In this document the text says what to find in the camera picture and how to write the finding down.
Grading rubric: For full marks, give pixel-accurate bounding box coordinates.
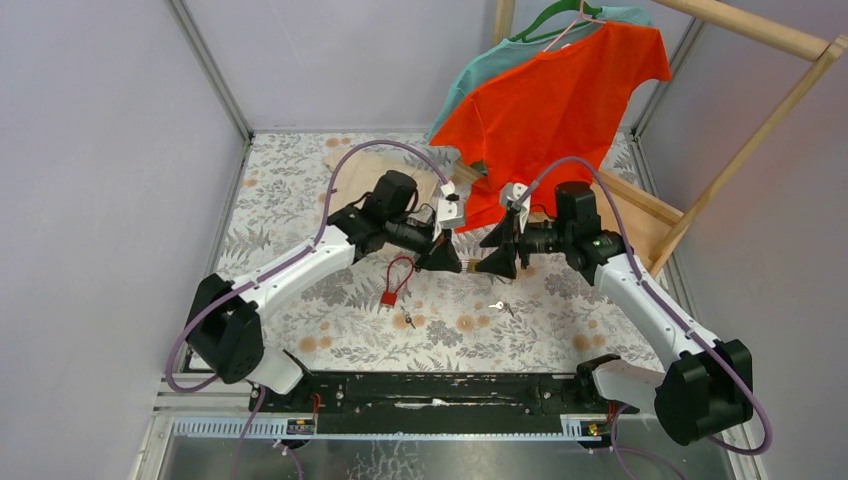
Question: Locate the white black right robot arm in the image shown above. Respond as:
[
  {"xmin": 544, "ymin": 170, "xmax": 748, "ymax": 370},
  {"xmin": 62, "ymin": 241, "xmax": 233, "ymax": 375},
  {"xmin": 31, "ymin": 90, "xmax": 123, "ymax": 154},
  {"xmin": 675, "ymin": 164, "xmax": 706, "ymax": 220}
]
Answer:
[{"xmin": 476, "ymin": 182, "xmax": 754, "ymax": 445}]

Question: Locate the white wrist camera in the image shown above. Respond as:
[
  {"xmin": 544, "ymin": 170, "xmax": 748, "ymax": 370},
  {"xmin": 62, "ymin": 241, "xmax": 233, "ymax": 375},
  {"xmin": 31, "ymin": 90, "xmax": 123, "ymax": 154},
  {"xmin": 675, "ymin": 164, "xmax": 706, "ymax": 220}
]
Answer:
[
  {"xmin": 432, "ymin": 181, "xmax": 466, "ymax": 240},
  {"xmin": 500, "ymin": 183, "xmax": 531, "ymax": 233}
]

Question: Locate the pink clothes hanger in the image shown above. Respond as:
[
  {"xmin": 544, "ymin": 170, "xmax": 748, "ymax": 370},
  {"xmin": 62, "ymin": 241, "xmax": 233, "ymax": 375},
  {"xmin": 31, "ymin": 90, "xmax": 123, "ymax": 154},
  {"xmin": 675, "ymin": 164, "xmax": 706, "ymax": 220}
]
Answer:
[{"xmin": 542, "ymin": 0, "xmax": 604, "ymax": 53}]

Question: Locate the green clothes hanger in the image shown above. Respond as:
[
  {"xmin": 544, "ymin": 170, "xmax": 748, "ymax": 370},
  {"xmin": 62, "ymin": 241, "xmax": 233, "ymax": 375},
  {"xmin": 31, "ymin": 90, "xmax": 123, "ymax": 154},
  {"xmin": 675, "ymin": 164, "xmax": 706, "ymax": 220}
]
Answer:
[{"xmin": 509, "ymin": 0, "xmax": 603, "ymax": 43}]

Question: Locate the teal t-shirt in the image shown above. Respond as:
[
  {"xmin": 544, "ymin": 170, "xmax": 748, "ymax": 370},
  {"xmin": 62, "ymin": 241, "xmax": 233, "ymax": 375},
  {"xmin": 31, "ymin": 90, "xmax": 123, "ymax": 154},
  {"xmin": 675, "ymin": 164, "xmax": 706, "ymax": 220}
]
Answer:
[{"xmin": 427, "ymin": 6, "xmax": 654, "ymax": 140}]

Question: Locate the white slotted cable duct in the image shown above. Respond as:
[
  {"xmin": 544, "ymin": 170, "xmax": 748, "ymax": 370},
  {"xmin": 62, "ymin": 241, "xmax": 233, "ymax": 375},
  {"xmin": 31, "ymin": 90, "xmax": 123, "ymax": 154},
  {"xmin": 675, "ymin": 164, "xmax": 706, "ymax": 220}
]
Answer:
[{"xmin": 171, "ymin": 415, "xmax": 610, "ymax": 446}]

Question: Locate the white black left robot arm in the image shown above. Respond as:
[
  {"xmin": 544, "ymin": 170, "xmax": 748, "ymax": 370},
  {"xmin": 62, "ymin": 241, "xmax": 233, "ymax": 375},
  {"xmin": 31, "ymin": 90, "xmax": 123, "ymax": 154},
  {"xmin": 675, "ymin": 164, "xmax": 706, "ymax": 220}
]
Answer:
[{"xmin": 184, "ymin": 170, "xmax": 464, "ymax": 411}]

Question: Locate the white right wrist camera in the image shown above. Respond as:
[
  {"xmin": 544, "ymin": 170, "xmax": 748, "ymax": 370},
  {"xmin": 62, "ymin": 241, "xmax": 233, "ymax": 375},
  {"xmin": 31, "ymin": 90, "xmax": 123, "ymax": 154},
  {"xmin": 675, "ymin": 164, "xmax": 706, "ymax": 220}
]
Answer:
[{"xmin": 500, "ymin": 183, "xmax": 531, "ymax": 233}]

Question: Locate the wooden clothes rack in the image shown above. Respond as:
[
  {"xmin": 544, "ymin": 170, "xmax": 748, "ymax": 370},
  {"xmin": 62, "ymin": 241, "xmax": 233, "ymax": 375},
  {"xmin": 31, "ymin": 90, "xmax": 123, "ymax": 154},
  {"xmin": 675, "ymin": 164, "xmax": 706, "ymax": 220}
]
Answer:
[{"xmin": 453, "ymin": 0, "xmax": 848, "ymax": 274}]

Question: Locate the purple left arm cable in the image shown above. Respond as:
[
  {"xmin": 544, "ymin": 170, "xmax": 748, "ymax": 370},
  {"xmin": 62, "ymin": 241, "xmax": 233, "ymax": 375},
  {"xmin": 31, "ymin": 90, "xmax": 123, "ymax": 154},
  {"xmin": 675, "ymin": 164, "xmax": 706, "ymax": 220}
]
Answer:
[{"xmin": 164, "ymin": 139, "xmax": 458, "ymax": 395}]

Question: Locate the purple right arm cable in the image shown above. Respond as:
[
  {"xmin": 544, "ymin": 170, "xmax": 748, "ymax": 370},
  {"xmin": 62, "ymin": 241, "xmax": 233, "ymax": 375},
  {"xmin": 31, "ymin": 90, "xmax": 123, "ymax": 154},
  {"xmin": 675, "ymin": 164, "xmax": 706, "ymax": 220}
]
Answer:
[{"xmin": 516, "ymin": 156, "xmax": 775, "ymax": 457}]

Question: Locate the beige folded cloth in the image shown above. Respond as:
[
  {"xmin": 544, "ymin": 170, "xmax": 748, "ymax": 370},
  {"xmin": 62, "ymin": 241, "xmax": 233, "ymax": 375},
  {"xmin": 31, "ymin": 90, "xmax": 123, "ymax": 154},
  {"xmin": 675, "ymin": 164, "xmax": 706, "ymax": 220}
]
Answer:
[{"xmin": 329, "ymin": 150, "xmax": 439, "ymax": 214}]

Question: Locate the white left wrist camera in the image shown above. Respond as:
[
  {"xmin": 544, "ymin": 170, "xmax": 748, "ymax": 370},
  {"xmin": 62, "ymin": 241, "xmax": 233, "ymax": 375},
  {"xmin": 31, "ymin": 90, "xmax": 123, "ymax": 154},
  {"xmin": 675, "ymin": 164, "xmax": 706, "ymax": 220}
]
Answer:
[{"xmin": 432, "ymin": 181, "xmax": 466, "ymax": 240}]

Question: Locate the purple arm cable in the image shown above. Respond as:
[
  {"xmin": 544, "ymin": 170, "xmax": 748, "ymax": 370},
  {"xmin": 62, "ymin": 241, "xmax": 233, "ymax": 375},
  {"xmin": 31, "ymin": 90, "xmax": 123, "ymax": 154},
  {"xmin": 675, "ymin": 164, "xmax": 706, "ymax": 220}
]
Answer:
[
  {"xmin": 164, "ymin": 139, "xmax": 458, "ymax": 395},
  {"xmin": 516, "ymin": 156, "xmax": 775, "ymax": 457}
]

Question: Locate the red cable lock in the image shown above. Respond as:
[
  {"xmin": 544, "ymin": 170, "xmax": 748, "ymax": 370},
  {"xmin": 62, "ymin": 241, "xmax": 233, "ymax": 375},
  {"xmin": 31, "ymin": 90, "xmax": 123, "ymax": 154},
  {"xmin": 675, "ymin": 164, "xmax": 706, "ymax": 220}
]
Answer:
[{"xmin": 379, "ymin": 255, "xmax": 415, "ymax": 307}]

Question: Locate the floral patterned table mat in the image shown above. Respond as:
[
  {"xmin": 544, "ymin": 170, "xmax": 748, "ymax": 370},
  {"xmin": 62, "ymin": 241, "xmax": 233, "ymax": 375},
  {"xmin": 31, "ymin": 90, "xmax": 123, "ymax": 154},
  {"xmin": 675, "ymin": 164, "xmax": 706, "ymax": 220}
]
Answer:
[{"xmin": 217, "ymin": 133, "xmax": 660, "ymax": 372}]

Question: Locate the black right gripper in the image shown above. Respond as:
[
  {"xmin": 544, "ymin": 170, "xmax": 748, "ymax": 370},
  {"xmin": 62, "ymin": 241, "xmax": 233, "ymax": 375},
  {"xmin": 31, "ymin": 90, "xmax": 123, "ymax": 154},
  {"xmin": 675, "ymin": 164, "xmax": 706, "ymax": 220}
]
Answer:
[{"xmin": 475, "ymin": 207, "xmax": 571, "ymax": 280}]

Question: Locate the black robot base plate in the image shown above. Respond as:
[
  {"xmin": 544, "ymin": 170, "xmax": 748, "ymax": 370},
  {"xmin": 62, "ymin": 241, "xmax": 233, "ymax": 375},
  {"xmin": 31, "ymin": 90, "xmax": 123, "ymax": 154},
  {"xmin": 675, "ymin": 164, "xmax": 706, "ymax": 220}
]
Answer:
[{"xmin": 249, "ymin": 370, "xmax": 629, "ymax": 427}]

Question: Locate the orange t-shirt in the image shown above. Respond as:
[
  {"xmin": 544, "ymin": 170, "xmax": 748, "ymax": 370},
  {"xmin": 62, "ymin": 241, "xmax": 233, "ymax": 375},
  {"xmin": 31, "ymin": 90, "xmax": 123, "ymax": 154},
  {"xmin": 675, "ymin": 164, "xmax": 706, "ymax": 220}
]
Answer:
[{"xmin": 431, "ymin": 21, "xmax": 671, "ymax": 231}]

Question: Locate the brass padlock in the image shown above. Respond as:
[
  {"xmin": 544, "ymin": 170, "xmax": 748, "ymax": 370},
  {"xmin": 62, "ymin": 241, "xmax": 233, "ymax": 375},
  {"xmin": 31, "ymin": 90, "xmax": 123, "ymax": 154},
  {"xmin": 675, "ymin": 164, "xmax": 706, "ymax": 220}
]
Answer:
[{"xmin": 464, "ymin": 262, "xmax": 482, "ymax": 274}]

